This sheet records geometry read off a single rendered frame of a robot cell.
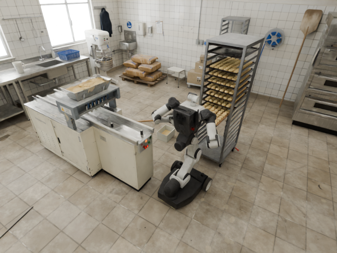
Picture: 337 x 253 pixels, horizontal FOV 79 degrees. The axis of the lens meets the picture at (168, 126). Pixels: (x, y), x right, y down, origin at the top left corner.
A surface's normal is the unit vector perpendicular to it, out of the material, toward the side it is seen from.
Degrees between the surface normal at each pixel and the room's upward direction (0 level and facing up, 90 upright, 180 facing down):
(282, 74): 90
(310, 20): 82
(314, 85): 90
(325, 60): 90
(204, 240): 0
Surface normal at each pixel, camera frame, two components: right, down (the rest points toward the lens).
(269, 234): 0.02, -0.83
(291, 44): -0.51, 0.47
